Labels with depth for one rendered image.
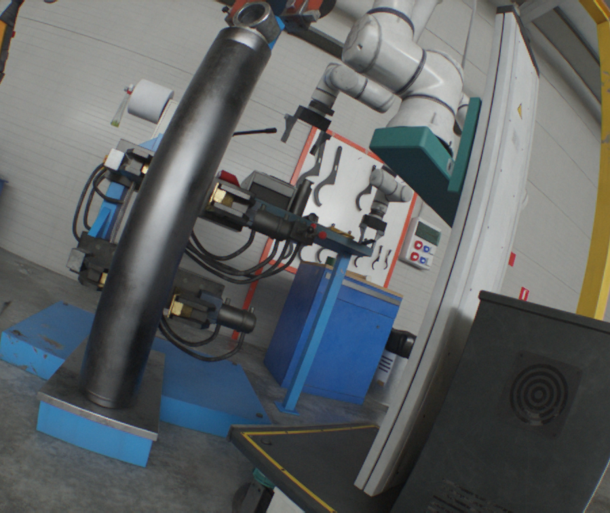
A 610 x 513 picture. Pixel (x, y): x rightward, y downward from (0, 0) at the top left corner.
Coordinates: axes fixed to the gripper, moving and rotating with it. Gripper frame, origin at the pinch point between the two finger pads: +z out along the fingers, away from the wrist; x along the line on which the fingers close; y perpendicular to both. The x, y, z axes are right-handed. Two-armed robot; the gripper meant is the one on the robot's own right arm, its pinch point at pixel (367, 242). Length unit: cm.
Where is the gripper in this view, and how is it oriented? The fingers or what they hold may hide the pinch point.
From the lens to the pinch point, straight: 191.1
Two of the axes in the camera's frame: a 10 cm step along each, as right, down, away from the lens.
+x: 9.3, 3.5, 0.8
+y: 1.0, -0.5, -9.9
